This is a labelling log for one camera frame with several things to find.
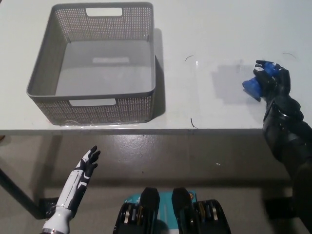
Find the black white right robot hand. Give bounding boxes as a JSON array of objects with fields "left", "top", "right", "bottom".
[{"left": 252, "top": 59, "right": 304, "bottom": 118}]

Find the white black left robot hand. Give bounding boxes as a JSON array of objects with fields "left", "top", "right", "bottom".
[{"left": 55, "top": 145, "right": 101, "bottom": 216}]

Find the blue rook chess piece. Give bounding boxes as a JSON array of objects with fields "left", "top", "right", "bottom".
[{"left": 242, "top": 61, "right": 281, "bottom": 102}]

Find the dark metal table leg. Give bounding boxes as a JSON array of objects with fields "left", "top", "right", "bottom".
[{"left": 0, "top": 167, "right": 41, "bottom": 220}]

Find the grey perforated plastic basket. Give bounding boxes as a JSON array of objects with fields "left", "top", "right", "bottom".
[{"left": 26, "top": 2, "right": 156, "bottom": 126}]

